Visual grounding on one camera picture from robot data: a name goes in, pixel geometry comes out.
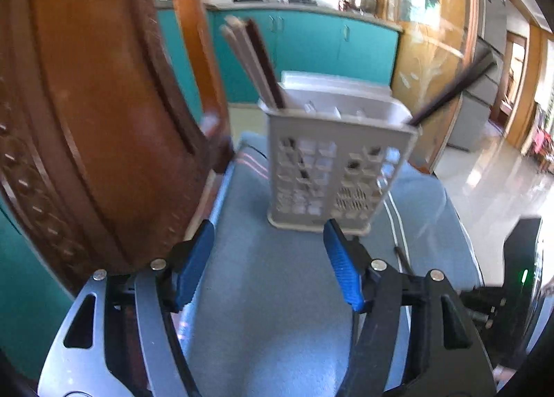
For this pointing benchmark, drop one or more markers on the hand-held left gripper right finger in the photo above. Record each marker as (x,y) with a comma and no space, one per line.
(342,267)

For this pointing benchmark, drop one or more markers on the reddish-brown chopstick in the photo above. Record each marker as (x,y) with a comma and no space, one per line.
(266,61)

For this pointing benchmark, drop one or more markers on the wooden etched glass door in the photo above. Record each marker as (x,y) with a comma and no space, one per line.
(424,33)

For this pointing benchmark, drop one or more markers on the carved wooden chair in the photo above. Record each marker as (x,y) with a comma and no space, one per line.
(86,120)

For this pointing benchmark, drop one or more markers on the grey refrigerator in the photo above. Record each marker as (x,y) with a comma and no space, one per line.
(476,120)

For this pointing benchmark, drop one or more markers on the blue striped cloth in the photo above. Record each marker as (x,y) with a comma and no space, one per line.
(268,293)

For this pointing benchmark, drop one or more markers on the white perforated utensil holder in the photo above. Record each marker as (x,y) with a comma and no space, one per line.
(337,128)

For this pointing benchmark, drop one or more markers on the wooden door frame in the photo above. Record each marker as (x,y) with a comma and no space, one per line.
(521,77)

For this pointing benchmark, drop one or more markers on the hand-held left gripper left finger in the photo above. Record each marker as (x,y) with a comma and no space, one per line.
(194,267)

